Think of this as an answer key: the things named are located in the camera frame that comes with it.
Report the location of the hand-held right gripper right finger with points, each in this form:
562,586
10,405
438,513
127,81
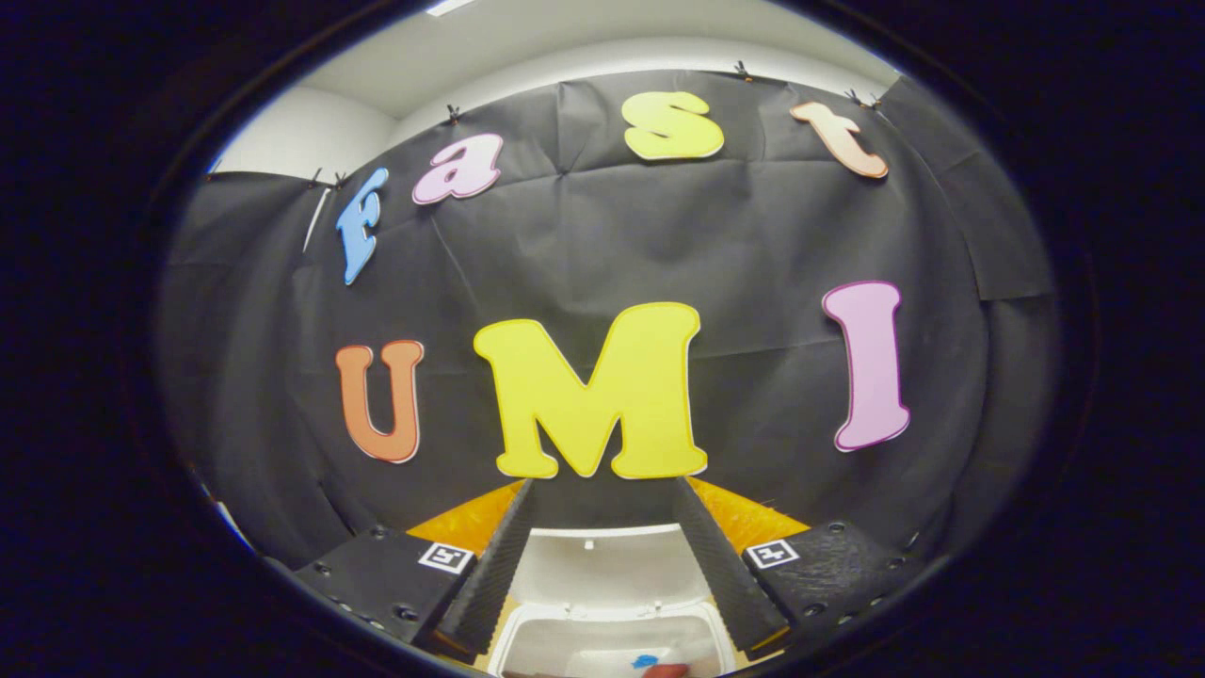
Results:
720,584

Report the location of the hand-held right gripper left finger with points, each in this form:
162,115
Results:
490,584

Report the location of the red pop can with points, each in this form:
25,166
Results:
670,671

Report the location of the blue paper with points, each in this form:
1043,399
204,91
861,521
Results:
645,661

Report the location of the white desktop garbage bin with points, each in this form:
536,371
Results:
602,574

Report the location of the ceiling light panel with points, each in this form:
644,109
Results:
450,7

